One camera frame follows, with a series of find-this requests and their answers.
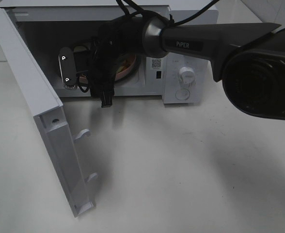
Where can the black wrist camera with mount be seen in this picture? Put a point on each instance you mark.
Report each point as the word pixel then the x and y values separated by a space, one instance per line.
pixel 73 63

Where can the toast sandwich with filling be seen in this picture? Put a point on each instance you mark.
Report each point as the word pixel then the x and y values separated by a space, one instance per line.
pixel 82 56

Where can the white microwave oven body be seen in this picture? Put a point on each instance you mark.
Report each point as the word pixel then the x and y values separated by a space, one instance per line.
pixel 32 32

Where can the white microwave door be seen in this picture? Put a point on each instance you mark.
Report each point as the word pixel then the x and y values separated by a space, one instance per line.
pixel 47 111

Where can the round door release button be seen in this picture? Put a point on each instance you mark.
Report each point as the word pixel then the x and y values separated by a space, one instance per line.
pixel 182 94

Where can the glass microwave turntable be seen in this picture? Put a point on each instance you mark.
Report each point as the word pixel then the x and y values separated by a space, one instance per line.
pixel 131 74

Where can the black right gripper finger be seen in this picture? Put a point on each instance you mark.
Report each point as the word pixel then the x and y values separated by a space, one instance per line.
pixel 106 94

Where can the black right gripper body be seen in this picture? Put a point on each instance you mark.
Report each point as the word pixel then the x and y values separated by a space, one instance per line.
pixel 104 60

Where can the white microwave knob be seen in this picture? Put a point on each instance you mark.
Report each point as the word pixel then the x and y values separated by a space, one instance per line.
pixel 186 75

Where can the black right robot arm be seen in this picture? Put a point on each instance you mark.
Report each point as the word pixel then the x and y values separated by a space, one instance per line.
pixel 247 58

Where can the pink round plate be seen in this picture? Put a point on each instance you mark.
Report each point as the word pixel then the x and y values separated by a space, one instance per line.
pixel 123 70

